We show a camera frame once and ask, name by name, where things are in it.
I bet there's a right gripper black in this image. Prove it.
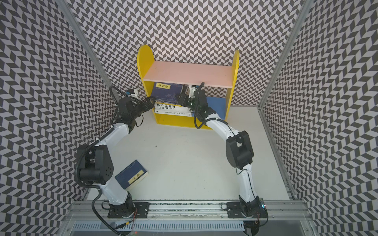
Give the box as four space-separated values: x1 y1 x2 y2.
176 92 200 111

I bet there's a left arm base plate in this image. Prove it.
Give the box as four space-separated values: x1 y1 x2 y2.
107 202 150 219

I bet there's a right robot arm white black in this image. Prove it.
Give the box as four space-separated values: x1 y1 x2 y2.
176 83 264 218

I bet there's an aluminium corner post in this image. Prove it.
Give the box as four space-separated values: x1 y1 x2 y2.
55 0 113 91
258 0 314 110

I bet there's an aluminium corner post right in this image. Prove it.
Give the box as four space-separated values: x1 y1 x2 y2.
258 0 314 110

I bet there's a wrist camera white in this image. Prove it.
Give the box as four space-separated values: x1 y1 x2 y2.
126 89 139 99
189 85 199 97

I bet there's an aluminium corner post left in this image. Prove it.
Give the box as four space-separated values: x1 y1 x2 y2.
55 0 113 91

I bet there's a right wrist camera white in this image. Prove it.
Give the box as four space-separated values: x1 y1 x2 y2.
189 85 199 97

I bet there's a yellow pink blue bookshelf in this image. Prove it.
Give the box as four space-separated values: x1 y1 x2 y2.
137 45 240 134

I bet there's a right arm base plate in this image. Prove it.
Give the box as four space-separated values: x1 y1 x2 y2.
226 202 269 219

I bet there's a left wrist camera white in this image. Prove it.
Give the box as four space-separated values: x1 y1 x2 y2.
126 89 139 99

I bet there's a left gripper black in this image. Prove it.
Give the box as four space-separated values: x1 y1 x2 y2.
131 96 156 119

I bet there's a white thin book small text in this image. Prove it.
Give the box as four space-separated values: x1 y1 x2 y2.
155 109 193 117

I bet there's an aluminium front rail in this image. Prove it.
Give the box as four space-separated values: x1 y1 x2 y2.
63 200 312 222

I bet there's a navy book yellow label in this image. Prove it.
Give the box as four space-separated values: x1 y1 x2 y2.
115 160 148 191
151 82 183 104

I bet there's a white book black bold text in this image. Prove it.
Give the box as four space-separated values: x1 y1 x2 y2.
155 102 190 113

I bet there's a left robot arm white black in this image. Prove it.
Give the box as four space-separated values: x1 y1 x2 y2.
74 96 155 212

